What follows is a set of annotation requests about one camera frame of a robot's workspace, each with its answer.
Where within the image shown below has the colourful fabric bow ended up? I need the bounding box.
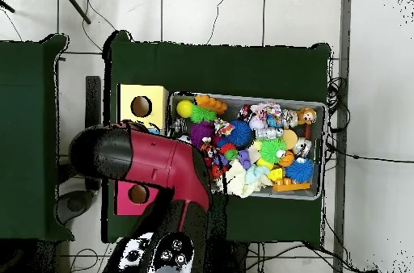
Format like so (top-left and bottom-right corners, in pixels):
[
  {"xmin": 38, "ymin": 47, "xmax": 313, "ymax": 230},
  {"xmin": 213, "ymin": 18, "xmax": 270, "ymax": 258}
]
[{"xmin": 213, "ymin": 119, "xmax": 235, "ymax": 137}]

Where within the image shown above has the green spiky ball with eyes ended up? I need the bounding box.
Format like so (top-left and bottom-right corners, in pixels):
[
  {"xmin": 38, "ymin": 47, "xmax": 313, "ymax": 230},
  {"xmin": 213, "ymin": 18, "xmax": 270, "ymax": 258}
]
[{"xmin": 259, "ymin": 137, "xmax": 288, "ymax": 165}]

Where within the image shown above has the wooden box with three holes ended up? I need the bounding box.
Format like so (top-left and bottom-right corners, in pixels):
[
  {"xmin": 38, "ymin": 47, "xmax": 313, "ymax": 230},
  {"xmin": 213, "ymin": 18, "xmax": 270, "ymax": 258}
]
[{"xmin": 115, "ymin": 83, "xmax": 169, "ymax": 216}]

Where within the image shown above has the clear mesh bin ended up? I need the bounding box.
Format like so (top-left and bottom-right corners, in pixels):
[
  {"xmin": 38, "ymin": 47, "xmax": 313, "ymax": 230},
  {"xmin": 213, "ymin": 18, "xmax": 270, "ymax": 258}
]
[{"xmin": 166, "ymin": 91, "xmax": 327, "ymax": 202}]

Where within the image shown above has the purple spiky ball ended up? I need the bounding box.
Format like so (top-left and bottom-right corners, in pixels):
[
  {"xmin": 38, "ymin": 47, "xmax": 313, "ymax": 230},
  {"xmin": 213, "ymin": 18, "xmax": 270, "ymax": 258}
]
[{"xmin": 189, "ymin": 121, "xmax": 215, "ymax": 149}]

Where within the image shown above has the orange toy block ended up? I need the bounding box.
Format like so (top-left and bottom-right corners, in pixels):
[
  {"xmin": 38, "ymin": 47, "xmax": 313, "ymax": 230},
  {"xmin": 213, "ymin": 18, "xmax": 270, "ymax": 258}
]
[{"xmin": 194, "ymin": 94, "xmax": 228, "ymax": 115}]

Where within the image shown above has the blue spiky ball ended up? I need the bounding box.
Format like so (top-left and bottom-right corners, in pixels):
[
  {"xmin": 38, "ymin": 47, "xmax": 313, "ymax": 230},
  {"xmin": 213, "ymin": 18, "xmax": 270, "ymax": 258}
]
[{"xmin": 222, "ymin": 120, "xmax": 254, "ymax": 149}]

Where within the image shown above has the yellow ball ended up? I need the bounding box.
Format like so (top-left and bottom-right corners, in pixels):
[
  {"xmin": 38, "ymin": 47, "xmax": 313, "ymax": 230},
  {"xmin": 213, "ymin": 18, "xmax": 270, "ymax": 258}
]
[{"xmin": 175, "ymin": 99, "xmax": 194, "ymax": 118}]

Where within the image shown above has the cream knitted cloth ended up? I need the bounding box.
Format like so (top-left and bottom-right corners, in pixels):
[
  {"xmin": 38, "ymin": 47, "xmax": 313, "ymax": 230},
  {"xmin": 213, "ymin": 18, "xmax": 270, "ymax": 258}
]
[{"xmin": 218, "ymin": 159, "xmax": 273, "ymax": 199}]

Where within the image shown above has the silver toy robot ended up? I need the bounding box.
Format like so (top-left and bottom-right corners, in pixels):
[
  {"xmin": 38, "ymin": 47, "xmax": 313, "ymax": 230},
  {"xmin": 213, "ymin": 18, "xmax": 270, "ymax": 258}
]
[{"xmin": 254, "ymin": 127, "xmax": 285, "ymax": 140}]

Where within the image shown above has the dark green tablecloth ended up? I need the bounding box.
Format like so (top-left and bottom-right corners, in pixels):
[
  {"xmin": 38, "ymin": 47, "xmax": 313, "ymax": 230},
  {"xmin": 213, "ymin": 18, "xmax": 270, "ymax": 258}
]
[
  {"xmin": 102, "ymin": 30, "xmax": 332, "ymax": 248},
  {"xmin": 0, "ymin": 34, "xmax": 76, "ymax": 242}
]

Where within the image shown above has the small basketball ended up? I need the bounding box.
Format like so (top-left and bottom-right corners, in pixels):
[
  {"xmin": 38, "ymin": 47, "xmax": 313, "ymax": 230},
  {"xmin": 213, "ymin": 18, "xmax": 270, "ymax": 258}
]
[{"xmin": 278, "ymin": 149, "xmax": 296, "ymax": 168}]

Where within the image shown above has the brown plush monkey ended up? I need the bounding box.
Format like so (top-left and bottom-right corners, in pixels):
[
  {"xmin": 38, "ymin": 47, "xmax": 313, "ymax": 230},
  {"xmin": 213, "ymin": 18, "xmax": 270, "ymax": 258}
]
[{"xmin": 296, "ymin": 107, "xmax": 318, "ymax": 125}]

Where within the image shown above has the black flat panel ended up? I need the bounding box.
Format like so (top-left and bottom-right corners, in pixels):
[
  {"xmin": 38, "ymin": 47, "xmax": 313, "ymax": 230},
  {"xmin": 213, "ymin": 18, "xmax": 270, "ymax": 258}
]
[{"xmin": 84, "ymin": 75, "xmax": 102, "ymax": 191}]

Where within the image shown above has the black tripod leg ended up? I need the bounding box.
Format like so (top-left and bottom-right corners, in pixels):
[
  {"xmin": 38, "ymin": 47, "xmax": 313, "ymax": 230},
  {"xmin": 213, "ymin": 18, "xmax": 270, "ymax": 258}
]
[
  {"xmin": 0, "ymin": 0, "xmax": 16, "ymax": 15},
  {"xmin": 57, "ymin": 0, "xmax": 92, "ymax": 25}
]

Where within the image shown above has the black floor cable with plug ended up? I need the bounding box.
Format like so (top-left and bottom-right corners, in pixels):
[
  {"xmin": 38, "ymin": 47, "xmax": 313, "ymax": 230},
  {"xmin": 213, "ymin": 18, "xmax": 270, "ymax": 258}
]
[{"xmin": 326, "ymin": 143, "xmax": 414, "ymax": 164}]

